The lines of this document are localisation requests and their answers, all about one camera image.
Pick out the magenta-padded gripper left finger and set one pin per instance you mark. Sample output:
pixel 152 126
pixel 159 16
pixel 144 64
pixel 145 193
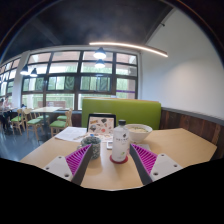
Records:
pixel 75 161

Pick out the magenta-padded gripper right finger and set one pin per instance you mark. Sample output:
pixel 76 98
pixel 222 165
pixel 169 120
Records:
pixel 146 160

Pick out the clear drink bottle black cap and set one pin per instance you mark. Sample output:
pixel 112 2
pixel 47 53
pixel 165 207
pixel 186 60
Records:
pixel 120 141

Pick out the speckled green ceramic mug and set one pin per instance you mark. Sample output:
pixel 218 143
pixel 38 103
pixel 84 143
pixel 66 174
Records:
pixel 95 145

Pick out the white ceramic bowl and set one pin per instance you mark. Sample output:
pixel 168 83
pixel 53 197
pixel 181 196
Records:
pixel 140 133

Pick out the open white paper booklet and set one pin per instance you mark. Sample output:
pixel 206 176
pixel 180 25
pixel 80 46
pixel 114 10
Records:
pixel 70 134

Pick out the group of wooden green-seat chairs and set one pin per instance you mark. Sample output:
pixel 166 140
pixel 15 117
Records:
pixel 58 124

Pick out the green upholstered bench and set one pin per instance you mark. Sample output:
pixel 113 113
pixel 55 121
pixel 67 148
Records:
pixel 140 111

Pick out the wooden dining table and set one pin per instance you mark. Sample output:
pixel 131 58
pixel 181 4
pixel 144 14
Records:
pixel 46 109

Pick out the person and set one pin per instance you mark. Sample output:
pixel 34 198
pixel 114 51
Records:
pixel 2 111
pixel 8 104

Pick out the group of pendant lamps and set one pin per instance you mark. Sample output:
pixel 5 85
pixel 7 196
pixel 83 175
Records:
pixel 99 54

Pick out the long curved ceiling light strip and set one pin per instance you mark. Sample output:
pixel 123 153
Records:
pixel 133 46

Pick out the dark-framed window wall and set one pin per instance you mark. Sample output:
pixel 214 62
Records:
pixel 63 83

